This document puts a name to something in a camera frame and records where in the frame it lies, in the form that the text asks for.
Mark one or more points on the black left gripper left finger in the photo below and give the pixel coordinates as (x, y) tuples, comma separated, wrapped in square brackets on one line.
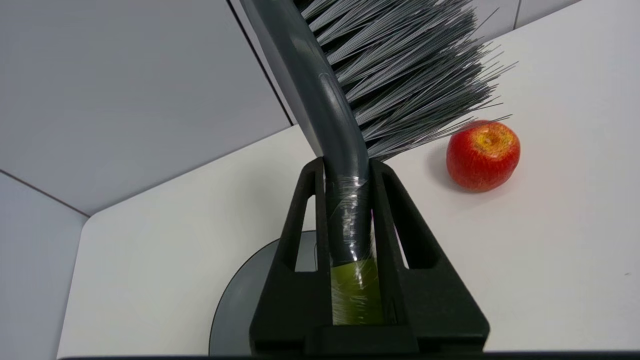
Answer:
[(295, 300)]

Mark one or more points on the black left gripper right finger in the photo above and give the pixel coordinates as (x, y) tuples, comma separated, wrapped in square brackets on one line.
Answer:
[(430, 300)]

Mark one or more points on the round grey plate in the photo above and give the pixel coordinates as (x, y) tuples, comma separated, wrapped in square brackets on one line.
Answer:
[(232, 312)]

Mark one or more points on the red apple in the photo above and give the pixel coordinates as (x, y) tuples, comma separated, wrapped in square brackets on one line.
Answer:
[(482, 157)]

